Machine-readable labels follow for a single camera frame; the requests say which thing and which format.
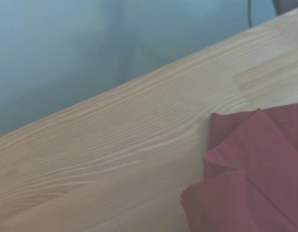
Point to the rust orange shorts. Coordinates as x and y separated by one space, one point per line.
255 174

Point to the dark green camera stand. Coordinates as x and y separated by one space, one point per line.
284 6

